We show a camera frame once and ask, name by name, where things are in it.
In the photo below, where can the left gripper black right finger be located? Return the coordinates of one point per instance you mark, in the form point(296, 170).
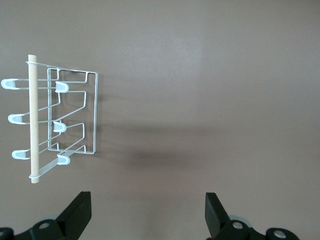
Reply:
point(217, 217)

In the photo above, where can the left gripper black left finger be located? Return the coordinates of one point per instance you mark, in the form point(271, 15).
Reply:
point(75, 215)

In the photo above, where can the brown table cover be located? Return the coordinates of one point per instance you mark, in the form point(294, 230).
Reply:
point(200, 100)

